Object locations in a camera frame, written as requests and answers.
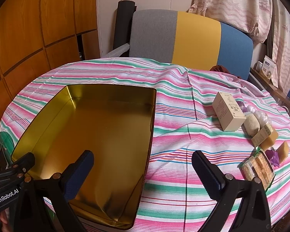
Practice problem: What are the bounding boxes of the cracker pack green wrapper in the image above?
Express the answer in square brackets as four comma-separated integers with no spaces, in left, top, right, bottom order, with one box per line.
[253,148,275,192]

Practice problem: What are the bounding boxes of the purple snack packet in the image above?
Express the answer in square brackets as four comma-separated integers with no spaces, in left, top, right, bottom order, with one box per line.
[236,101,248,113]
[265,149,280,167]

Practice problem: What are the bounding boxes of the yellow sponge block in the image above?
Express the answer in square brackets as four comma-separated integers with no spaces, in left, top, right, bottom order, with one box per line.
[276,141,289,164]
[259,129,278,151]

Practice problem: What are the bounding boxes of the small cream printed box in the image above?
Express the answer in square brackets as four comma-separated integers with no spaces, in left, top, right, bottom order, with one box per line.
[251,123,273,148]

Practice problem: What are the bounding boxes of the white pearly plastic packet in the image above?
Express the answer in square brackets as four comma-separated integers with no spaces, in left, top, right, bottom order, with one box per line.
[247,105,271,128]

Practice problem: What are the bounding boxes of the cream tall carton box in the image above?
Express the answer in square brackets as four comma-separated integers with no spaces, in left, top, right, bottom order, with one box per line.
[212,92,246,131]

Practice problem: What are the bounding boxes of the striped pink green bedsheet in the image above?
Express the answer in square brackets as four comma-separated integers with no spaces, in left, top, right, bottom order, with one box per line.
[0,58,290,231]

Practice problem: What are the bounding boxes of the gold metal tin box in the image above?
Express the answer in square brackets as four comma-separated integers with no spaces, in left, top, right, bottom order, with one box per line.
[11,84,157,230]

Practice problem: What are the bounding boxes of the wooden side shelf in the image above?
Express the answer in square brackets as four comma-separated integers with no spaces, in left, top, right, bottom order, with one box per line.
[249,68,290,116]

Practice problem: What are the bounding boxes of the wooden wardrobe panels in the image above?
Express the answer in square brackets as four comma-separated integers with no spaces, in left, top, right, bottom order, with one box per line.
[0,0,101,121]

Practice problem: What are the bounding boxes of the white blue medicine box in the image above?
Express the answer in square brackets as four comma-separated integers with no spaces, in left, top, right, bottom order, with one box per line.
[259,55,276,80]

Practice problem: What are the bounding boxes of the grey yellow blue headboard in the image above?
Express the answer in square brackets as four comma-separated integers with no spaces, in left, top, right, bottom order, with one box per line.
[129,9,253,80]

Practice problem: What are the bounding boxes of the black rolled mat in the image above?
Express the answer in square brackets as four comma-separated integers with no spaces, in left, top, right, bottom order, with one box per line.
[113,0,137,49]

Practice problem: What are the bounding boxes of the pink patterned curtain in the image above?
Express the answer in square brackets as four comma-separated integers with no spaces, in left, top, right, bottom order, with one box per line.
[188,0,290,93]

